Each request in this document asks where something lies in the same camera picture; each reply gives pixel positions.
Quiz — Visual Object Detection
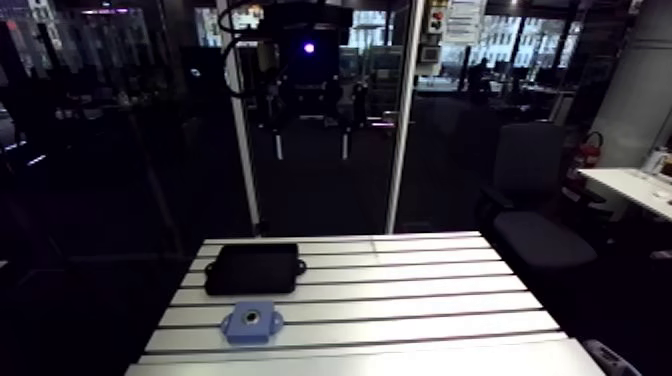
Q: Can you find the white frame post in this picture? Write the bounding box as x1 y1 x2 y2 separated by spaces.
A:
216 0 263 236
384 0 426 235

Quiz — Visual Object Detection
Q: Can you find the black tray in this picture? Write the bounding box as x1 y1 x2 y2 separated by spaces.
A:
202 242 308 297

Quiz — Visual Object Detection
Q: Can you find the red fire extinguisher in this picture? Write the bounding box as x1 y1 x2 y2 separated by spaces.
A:
569 131 605 182

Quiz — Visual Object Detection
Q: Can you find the dark blue-grey housing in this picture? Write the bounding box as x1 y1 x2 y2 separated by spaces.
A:
219 300 285 346

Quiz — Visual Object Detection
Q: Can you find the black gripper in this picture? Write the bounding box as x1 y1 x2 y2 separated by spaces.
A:
261 0 370 162

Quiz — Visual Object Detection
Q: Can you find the black cable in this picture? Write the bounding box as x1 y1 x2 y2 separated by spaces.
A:
216 0 274 100

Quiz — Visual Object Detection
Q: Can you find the dark office chair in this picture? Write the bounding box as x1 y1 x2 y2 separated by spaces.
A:
474 121 600 274

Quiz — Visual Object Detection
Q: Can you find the white desk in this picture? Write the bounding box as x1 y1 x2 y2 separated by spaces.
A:
577 166 672 223

